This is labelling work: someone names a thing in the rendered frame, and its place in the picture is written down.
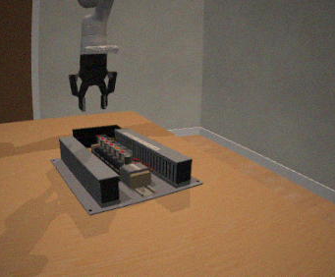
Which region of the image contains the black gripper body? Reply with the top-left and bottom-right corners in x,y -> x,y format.
79,54 -> 108,86

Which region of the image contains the black relay socket row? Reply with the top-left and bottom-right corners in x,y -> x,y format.
92,148 -> 120,176

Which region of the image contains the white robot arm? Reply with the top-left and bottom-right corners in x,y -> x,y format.
78,0 -> 118,55

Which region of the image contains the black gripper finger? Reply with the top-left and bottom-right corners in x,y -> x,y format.
97,72 -> 117,109
69,73 -> 93,112

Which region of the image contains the black parts tray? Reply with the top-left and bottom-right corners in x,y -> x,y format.
73,125 -> 122,148

